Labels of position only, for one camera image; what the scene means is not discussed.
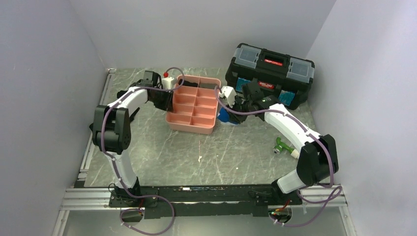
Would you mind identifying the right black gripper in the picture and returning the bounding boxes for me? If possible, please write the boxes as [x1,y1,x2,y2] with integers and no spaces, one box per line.
[224,96,252,124]

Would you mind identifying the blue underwear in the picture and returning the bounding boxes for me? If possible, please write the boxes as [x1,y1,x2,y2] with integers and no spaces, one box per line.
[217,107,238,125]

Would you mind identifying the pink divided organizer tray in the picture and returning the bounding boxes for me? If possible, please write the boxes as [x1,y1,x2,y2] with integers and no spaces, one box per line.
[166,75,221,134]

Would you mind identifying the black underwear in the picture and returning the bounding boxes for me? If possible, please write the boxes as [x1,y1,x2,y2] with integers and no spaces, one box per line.
[89,109,141,131]

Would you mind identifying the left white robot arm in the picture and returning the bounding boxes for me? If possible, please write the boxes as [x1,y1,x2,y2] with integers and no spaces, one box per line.
[90,71,178,207]

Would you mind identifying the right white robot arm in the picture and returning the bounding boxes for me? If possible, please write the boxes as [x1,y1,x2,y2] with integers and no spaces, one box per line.
[221,82,339,204]

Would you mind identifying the rolled grey cloth in tray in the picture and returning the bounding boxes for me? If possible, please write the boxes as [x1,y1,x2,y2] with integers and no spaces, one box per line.
[199,83,218,89]

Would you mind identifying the black toolbox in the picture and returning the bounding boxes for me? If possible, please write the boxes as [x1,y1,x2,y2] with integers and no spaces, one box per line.
[225,43,315,110]

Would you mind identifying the green white tool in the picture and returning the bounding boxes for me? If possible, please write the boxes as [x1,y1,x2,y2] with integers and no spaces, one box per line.
[273,137,299,159]

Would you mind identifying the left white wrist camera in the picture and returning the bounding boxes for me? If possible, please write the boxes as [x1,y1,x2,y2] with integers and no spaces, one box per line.
[161,72,177,90]

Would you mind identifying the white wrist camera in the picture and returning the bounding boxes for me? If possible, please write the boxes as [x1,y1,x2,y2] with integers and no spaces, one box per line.
[219,86,237,108]
[161,72,177,90]

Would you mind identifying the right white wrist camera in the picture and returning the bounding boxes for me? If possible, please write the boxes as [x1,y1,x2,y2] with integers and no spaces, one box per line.
[219,86,237,108]

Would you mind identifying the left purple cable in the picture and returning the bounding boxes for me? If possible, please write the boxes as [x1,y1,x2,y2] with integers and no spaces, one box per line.
[100,67,186,236]

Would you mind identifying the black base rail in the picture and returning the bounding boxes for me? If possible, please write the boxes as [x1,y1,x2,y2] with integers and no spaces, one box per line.
[108,184,302,219]

